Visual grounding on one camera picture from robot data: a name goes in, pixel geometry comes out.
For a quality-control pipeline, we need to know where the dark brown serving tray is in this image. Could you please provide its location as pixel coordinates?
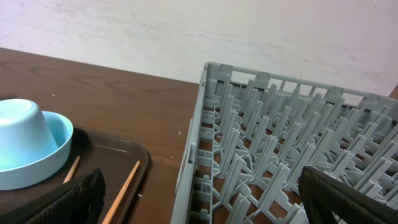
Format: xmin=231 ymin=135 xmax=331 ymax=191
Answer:
xmin=1 ymin=128 xmax=150 ymax=223

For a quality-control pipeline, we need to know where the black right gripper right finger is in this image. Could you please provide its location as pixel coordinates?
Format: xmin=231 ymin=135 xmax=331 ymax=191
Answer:
xmin=298 ymin=166 xmax=397 ymax=224

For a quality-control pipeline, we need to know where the light blue cup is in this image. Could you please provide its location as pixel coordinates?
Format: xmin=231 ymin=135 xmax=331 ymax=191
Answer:
xmin=1 ymin=99 xmax=58 ymax=170

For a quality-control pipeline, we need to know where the wooden chopstick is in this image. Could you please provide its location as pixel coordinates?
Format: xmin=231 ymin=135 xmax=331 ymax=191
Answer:
xmin=63 ymin=156 xmax=81 ymax=184
xmin=102 ymin=161 xmax=140 ymax=224

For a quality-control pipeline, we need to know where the left wooden chopstick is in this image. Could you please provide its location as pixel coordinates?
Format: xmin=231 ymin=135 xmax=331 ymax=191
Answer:
xmin=63 ymin=156 xmax=81 ymax=184

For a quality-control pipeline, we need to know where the right wooden chopstick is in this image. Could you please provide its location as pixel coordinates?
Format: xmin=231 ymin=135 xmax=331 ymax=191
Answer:
xmin=102 ymin=161 xmax=140 ymax=224

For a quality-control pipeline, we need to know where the grey dishwasher rack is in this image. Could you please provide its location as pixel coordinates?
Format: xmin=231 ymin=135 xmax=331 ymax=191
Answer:
xmin=171 ymin=62 xmax=397 ymax=223

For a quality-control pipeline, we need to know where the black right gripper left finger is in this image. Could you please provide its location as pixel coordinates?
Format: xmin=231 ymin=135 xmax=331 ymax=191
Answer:
xmin=1 ymin=168 xmax=106 ymax=224

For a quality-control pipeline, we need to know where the light blue small bowl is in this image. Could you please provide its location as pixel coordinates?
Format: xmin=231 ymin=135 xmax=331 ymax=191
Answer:
xmin=1 ymin=111 xmax=73 ymax=190

